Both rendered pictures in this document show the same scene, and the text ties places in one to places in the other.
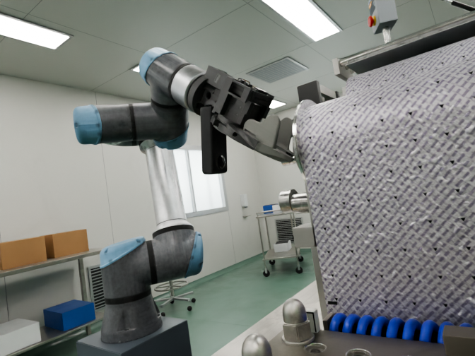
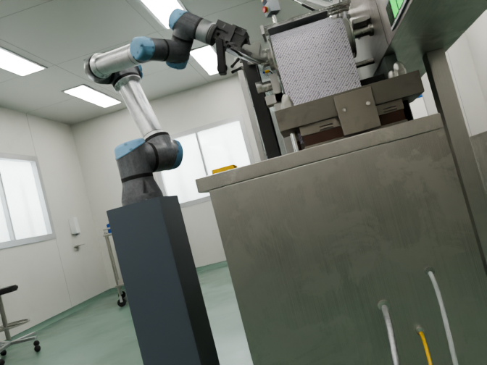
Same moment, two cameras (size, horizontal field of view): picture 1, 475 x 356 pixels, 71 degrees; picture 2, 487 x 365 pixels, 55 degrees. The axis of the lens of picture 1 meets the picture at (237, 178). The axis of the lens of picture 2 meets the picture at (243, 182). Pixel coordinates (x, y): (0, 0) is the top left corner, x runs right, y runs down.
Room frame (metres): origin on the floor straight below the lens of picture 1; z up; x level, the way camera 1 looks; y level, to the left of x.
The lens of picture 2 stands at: (-0.78, 0.76, 0.79)
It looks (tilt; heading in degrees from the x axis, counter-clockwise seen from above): 3 degrees up; 333
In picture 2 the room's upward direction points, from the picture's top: 15 degrees counter-clockwise
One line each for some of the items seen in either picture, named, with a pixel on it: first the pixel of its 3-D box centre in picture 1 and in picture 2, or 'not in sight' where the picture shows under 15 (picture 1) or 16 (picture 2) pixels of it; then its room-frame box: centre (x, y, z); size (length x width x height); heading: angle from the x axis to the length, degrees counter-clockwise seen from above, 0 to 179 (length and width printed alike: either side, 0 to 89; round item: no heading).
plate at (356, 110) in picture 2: not in sight; (356, 111); (0.16, -0.11, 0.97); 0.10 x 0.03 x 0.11; 54
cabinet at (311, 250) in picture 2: not in sight; (339, 253); (1.22, -0.71, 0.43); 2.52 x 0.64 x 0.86; 144
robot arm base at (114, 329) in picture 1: (130, 310); (140, 189); (0.88, 0.33, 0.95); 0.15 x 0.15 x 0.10
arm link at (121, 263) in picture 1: (127, 265); (134, 158); (0.89, 0.32, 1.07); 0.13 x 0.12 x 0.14; 108
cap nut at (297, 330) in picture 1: (295, 318); not in sight; (0.39, -0.04, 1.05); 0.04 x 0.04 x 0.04
